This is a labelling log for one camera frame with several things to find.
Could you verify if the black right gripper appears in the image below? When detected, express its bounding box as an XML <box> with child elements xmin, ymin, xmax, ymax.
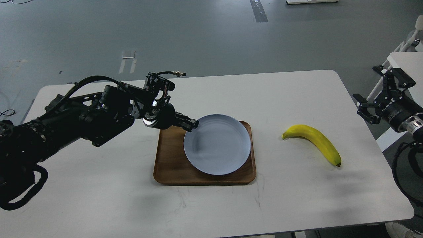
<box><xmin>352</xmin><ymin>66</ymin><xmax>423</xmax><ymax>133</ymax></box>

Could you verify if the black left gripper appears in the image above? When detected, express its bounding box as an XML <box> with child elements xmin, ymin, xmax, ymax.
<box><xmin>142</xmin><ymin>103</ymin><xmax>199</xmax><ymax>132</ymax></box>

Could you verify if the light blue round plate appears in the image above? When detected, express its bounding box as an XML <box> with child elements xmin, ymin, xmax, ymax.
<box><xmin>183</xmin><ymin>114</ymin><xmax>252</xmax><ymax>175</ymax></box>

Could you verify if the yellow banana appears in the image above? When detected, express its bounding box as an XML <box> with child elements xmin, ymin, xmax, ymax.
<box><xmin>281</xmin><ymin>124</ymin><xmax>342</xmax><ymax>167</ymax></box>

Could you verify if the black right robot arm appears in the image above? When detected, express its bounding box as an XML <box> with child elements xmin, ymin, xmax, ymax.
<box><xmin>353</xmin><ymin>65</ymin><xmax>423</xmax><ymax>207</ymax></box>

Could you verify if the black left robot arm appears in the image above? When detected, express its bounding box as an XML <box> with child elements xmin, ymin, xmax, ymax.
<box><xmin>0</xmin><ymin>71</ymin><xmax>199</xmax><ymax>211</ymax></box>

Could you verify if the white side table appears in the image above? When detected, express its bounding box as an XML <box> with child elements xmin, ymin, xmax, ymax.
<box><xmin>376</xmin><ymin>52</ymin><xmax>423</xmax><ymax>151</ymax></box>

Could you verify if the brown wooden tray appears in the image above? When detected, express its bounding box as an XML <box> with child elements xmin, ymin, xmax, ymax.
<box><xmin>153</xmin><ymin>126</ymin><xmax>257</xmax><ymax>186</ymax></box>

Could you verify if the white board on floor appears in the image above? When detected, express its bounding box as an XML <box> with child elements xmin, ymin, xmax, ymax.
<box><xmin>286</xmin><ymin>0</ymin><xmax>339</xmax><ymax>5</ymax></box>

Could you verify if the white shoe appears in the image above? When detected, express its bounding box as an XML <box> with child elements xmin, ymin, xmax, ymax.
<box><xmin>385</xmin><ymin>222</ymin><xmax>423</xmax><ymax>238</ymax></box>

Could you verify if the white chair frame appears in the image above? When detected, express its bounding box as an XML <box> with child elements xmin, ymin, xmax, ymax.
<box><xmin>366</xmin><ymin>15</ymin><xmax>423</xmax><ymax>101</ymax></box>

